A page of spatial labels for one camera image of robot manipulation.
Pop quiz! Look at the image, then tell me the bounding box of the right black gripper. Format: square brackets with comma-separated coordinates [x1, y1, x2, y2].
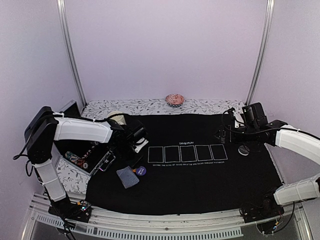
[213, 124, 258, 145]

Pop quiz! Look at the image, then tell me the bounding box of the purple small blind button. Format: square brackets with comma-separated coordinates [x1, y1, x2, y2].
[135, 166, 147, 176]

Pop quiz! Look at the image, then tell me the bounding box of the black round dealer button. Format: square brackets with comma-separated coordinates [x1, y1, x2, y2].
[238, 145, 250, 156]

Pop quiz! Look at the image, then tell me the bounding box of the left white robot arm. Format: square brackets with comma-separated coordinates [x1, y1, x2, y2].
[24, 106, 148, 217]

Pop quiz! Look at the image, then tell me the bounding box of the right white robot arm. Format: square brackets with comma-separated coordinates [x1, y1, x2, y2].
[219, 102, 320, 218]

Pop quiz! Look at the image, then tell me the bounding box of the blue playing card deck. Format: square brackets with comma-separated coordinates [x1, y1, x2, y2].
[116, 166, 140, 189]

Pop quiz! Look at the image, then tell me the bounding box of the cream ceramic mug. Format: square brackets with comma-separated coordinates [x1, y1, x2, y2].
[107, 110, 127, 125]

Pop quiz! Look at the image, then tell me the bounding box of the black poker table mat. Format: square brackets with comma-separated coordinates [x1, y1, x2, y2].
[85, 114, 282, 215]

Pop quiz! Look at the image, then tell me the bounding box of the aluminium poker chip case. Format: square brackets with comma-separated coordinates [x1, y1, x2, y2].
[53, 99, 117, 177]

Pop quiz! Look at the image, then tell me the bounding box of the red patterned small bowl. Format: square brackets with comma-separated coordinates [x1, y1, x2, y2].
[165, 94, 185, 108]

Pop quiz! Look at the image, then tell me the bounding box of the poker chip stack front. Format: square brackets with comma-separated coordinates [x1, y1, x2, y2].
[64, 151, 88, 169]

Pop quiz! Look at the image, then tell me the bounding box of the floral patterned tablecloth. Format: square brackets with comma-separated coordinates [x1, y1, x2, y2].
[55, 99, 245, 195]

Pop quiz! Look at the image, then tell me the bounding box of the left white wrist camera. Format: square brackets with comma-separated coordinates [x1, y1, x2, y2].
[133, 137, 149, 153]

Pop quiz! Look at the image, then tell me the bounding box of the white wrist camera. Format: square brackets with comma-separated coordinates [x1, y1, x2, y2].
[227, 107, 245, 128]
[133, 137, 149, 153]

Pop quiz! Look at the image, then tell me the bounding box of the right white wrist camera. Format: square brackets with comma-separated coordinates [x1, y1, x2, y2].
[227, 107, 245, 128]

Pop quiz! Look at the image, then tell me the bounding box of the front aluminium rail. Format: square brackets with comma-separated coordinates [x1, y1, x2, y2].
[20, 193, 314, 240]

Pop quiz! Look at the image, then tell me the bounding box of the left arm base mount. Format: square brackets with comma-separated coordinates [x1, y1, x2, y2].
[48, 197, 92, 223]

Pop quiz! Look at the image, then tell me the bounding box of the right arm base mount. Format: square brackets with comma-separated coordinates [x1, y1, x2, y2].
[239, 199, 285, 235]

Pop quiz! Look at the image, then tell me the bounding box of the right aluminium frame post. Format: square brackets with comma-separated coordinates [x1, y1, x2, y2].
[245, 0, 275, 105]

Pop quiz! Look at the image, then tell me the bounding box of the aluminium frame post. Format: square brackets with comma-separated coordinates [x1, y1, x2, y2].
[56, 0, 88, 107]
[245, 0, 275, 105]

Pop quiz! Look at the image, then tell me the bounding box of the left aluminium frame post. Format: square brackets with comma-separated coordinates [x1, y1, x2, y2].
[56, 0, 88, 107]

